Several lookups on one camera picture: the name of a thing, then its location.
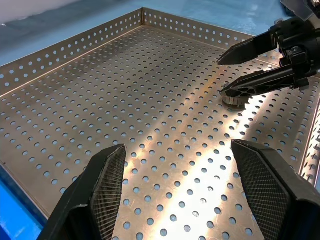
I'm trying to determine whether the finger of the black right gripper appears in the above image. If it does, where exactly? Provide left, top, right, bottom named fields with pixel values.
left=216, top=32, right=280, bottom=66
left=219, top=64, right=297, bottom=99

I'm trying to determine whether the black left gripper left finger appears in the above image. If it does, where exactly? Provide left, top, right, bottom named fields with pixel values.
left=41, top=143, right=127, bottom=240

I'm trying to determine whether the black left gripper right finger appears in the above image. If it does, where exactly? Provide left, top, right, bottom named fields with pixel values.
left=230, top=139, right=320, bottom=240

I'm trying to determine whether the blue compartment tray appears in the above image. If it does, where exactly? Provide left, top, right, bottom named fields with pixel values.
left=0, top=163, right=49, bottom=240

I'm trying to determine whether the blue plastic table cover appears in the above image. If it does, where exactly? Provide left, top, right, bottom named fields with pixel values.
left=0, top=0, right=296, bottom=68

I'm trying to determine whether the perforated metal tray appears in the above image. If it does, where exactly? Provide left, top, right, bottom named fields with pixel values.
left=0, top=6, right=320, bottom=240

